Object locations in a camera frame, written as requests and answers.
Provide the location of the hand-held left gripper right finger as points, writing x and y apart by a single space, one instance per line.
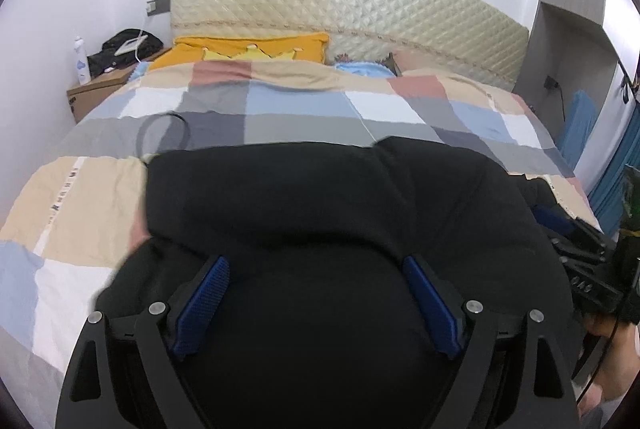
432 304

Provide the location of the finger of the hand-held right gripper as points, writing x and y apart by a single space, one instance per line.
552 218

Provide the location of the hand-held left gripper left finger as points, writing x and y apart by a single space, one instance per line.
202 304

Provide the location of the black puffer jacket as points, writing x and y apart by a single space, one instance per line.
310 219

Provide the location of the person's right forearm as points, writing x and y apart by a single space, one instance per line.
597 416

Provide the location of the person's right hand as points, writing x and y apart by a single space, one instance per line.
617 369

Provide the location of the teal hanging cloth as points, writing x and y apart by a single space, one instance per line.
617 169

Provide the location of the blue towel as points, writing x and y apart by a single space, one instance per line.
577 129

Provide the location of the pink pillow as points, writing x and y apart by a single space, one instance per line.
417 61

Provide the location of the plaid patchwork quilt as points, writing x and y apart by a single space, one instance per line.
300 109

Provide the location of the brown bedside box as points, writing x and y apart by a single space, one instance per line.
100 88

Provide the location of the light blue cloth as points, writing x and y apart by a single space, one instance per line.
362 69

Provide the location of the yellow crown pillow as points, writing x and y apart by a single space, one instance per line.
190 50

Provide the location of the black bag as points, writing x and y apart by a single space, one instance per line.
107 56

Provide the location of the white tablet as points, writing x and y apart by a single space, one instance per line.
131 45

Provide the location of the white bottle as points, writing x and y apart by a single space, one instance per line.
82 61

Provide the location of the cream quilted headboard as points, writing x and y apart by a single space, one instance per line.
350 4

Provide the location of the black wall plug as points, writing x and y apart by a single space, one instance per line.
551 84

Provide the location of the grey wall socket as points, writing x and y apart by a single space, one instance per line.
159 5

